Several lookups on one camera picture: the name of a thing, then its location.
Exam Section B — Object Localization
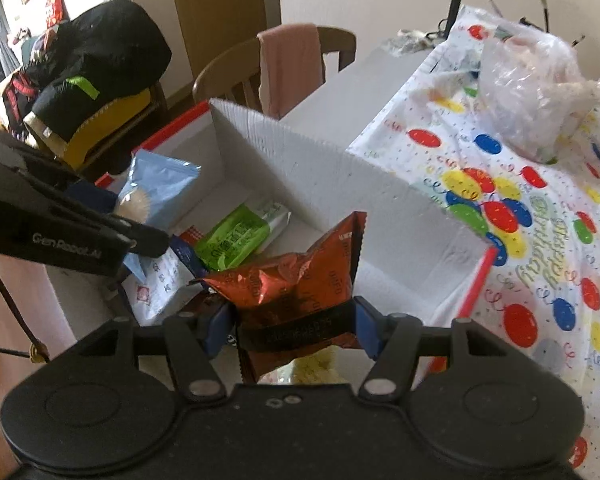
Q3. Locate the wooden chair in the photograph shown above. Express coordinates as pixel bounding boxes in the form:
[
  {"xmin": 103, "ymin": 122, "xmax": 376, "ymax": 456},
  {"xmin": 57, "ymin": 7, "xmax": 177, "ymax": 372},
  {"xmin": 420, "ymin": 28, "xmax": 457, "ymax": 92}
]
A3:
[{"xmin": 192, "ymin": 25, "xmax": 357, "ymax": 116}]

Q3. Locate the clear plastic bag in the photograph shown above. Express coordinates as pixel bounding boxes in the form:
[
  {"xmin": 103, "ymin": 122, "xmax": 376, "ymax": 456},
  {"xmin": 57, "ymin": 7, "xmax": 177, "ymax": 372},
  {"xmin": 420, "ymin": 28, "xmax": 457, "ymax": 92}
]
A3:
[{"xmin": 477, "ymin": 17, "xmax": 600, "ymax": 161}]

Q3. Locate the wooden door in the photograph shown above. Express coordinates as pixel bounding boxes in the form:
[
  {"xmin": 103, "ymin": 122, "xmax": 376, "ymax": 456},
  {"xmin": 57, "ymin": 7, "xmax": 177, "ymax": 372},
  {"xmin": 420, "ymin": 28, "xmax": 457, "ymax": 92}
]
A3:
[{"xmin": 167, "ymin": 0, "xmax": 268, "ymax": 81}]

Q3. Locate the red-brown foil snack packet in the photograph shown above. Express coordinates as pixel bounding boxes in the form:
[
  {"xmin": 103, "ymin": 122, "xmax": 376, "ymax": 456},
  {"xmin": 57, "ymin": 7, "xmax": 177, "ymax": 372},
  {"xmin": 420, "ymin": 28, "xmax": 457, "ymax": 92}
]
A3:
[{"xmin": 195, "ymin": 211, "xmax": 368, "ymax": 383}]

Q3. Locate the dark cable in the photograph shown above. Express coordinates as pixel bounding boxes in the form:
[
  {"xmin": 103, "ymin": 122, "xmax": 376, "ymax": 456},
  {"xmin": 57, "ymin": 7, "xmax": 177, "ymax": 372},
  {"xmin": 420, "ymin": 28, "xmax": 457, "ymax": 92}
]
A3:
[{"xmin": 0, "ymin": 250, "xmax": 51, "ymax": 363}]

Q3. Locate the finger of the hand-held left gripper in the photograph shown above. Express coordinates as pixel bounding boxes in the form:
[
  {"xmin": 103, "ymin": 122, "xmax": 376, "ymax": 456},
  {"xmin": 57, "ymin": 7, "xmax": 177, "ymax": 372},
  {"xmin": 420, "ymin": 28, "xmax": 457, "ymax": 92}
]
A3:
[
  {"xmin": 70, "ymin": 182, "xmax": 118, "ymax": 213},
  {"xmin": 95, "ymin": 212, "xmax": 171, "ymax": 258}
]

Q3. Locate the white blue patterned packet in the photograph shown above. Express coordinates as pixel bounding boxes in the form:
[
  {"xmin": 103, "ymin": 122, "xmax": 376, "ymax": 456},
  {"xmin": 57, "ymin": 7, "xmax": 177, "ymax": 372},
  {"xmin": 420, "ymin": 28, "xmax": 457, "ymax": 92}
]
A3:
[{"xmin": 122, "ymin": 247, "xmax": 201, "ymax": 323}]

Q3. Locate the dark brown snack packet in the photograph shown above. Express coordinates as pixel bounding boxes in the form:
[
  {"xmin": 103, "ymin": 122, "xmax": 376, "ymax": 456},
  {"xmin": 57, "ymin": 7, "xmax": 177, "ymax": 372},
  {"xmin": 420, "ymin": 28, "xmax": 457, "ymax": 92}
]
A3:
[{"xmin": 185, "ymin": 280, "xmax": 231, "ymax": 318}]

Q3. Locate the black and yellow bag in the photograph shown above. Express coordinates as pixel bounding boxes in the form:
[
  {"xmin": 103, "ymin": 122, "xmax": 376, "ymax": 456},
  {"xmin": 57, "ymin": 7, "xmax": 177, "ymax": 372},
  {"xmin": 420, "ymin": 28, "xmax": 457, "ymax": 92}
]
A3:
[{"xmin": 22, "ymin": 75, "xmax": 153, "ymax": 171}]

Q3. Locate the pink cloth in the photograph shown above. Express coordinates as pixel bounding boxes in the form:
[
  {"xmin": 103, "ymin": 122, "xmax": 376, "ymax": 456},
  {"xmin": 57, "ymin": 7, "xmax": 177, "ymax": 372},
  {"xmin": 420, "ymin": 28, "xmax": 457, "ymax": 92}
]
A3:
[{"xmin": 256, "ymin": 23, "xmax": 326, "ymax": 120}]

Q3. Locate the white cardboard box red outside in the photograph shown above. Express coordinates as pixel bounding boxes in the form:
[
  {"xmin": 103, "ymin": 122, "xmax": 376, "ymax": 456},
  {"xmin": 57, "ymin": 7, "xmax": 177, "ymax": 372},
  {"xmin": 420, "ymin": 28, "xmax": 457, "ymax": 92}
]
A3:
[{"xmin": 45, "ymin": 99, "xmax": 498, "ymax": 361}]

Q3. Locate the pale yellow snack packet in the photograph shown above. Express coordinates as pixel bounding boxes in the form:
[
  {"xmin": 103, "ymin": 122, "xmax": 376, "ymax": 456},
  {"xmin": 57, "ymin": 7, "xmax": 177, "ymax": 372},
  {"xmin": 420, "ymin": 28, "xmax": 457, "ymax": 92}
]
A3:
[{"xmin": 260, "ymin": 347, "xmax": 351, "ymax": 386}]

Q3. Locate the dark blue snack packet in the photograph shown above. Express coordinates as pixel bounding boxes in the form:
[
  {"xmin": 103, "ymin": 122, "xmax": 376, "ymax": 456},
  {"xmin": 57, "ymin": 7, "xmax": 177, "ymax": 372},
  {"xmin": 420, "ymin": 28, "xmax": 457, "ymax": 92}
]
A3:
[{"xmin": 170, "ymin": 235, "xmax": 206, "ymax": 276}]

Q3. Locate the light blue snack packet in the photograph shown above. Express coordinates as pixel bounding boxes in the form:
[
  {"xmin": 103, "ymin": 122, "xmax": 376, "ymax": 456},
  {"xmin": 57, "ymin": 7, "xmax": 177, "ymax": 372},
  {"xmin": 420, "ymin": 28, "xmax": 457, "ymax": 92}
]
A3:
[{"xmin": 114, "ymin": 149, "xmax": 202, "ymax": 281}]

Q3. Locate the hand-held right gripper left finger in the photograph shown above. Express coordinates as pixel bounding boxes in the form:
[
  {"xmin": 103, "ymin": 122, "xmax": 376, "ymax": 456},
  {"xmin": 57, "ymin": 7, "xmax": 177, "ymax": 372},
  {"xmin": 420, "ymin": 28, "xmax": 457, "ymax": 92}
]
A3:
[{"xmin": 100, "ymin": 304, "xmax": 232, "ymax": 402}]

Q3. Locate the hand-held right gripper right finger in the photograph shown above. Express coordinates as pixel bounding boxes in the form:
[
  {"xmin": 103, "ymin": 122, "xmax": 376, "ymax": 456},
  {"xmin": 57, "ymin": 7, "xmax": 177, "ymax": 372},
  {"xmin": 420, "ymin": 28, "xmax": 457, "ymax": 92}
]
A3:
[{"xmin": 354, "ymin": 296, "xmax": 481, "ymax": 403}]

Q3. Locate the green snack packet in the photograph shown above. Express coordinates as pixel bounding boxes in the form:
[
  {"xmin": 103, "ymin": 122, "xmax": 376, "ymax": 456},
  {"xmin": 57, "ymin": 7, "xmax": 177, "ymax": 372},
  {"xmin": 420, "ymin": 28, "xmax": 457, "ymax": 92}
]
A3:
[{"xmin": 196, "ymin": 200, "xmax": 292, "ymax": 273}]

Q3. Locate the white tablecloth with coloured dots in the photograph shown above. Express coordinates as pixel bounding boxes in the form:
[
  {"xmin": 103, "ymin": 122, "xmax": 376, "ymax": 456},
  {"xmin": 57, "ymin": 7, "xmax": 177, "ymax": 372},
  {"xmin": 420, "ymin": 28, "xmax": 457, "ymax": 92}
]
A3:
[{"xmin": 347, "ymin": 5, "xmax": 600, "ymax": 480}]

